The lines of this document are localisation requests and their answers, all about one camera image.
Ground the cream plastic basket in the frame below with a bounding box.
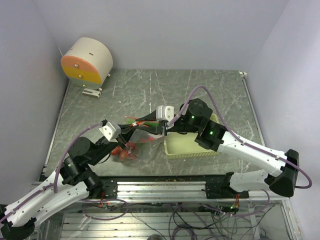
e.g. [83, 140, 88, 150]
[163, 113, 221, 161]

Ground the clear zip bag orange zipper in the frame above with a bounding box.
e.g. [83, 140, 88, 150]
[113, 116, 163, 163]

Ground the round pastel drawer cabinet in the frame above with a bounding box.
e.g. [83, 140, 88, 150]
[60, 37, 114, 91]

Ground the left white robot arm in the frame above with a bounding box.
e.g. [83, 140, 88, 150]
[0, 120, 136, 240]

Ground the green chili pepper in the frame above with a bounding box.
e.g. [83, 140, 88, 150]
[124, 116, 158, 127]

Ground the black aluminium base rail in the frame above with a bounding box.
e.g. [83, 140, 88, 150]
[89, 174, 249, 203]

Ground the small white metal bracket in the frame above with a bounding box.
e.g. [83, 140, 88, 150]
[81, 88, 101, 99]

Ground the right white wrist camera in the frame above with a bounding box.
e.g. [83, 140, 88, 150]
[155, 105, 174, 122]

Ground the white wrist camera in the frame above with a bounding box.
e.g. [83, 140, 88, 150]
[155, 105, 174, 122]
[99, 121, 121, 142]

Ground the purple cable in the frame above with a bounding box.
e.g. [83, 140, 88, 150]
[0, 121, 107, 223]
[167, 85, 313, 189]

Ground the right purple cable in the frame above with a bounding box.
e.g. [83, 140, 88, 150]
[167, 85, 313, 189]

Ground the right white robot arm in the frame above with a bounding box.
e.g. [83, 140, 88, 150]
[137, 98, 299, 198]

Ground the red cherry bunch with leaves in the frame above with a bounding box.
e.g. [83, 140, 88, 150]
[111, 142, 138, 161]

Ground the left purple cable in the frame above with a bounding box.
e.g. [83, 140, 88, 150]
[0, 121, 107, 223]

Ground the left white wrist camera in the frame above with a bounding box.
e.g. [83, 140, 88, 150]
[99, 121, 121, 142]

